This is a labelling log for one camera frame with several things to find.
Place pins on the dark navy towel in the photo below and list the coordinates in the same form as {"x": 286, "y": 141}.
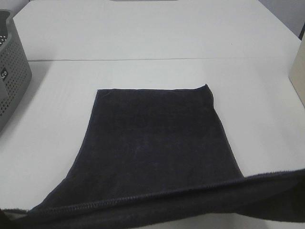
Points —
{"x": 152, "y": 156}

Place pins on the grey perforated plastic basket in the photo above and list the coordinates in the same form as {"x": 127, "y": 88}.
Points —
{"x": 15, "y": 72}

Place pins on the beige box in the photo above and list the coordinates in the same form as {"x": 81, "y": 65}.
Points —
{"x": 297, "y": 73}

